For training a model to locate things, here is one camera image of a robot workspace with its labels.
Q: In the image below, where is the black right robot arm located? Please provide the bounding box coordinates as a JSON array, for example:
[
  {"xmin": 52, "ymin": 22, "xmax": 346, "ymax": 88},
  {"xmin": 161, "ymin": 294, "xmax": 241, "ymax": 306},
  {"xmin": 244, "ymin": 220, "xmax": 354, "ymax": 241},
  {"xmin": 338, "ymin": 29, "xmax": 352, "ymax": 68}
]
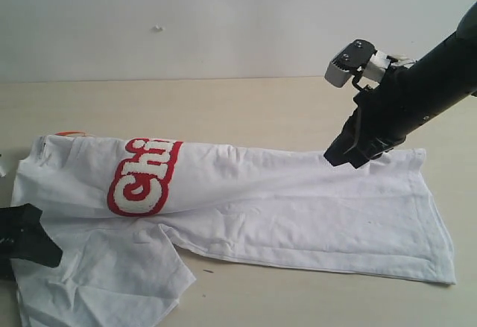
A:
[{"xmin": 324, "ymin": 6, "xmax": 476, "ymax": 168}]

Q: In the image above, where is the white t-shirt red lettering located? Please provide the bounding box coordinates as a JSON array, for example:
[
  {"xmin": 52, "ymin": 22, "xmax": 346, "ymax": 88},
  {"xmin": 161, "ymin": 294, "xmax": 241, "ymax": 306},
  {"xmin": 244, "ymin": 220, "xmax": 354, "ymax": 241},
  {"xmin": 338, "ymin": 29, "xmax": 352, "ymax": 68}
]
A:
[{"xmin": 12, "ymin": 135, "xmax": 456, "ymax": 326}]

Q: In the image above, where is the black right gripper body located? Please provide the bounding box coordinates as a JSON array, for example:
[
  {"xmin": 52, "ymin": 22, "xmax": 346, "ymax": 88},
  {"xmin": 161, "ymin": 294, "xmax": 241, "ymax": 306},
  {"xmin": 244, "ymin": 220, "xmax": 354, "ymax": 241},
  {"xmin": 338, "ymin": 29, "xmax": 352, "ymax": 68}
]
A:
[{"xmin": 354, "ymin": 73, "xmax": 410, "ymax": 159}]

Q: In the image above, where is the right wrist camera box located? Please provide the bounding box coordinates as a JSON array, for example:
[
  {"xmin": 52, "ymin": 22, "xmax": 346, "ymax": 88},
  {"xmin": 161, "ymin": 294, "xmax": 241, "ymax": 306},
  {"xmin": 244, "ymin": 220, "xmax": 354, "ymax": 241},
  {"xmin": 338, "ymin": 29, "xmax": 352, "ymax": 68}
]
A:
[{"xmin": 324, "ymin": 39, "xmax": 377, "ymax": 88}]

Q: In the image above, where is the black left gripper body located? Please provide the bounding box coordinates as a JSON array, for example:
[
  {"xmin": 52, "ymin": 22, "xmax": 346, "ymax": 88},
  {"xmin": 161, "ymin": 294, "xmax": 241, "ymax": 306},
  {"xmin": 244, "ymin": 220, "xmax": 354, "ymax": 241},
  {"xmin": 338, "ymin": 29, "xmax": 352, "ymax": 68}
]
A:
[{"xmin": 1, "ymin": 206, "xmax": 28, "ymax": 281}]

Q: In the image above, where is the orange neck tag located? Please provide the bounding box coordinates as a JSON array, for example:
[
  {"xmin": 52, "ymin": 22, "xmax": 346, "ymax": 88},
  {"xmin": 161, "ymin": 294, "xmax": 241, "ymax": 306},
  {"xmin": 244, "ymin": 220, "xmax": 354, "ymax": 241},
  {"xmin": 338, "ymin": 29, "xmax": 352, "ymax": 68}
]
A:
[{"xmin": 56, "ymin": 130, "xmax": 88, "ymax": 137}]

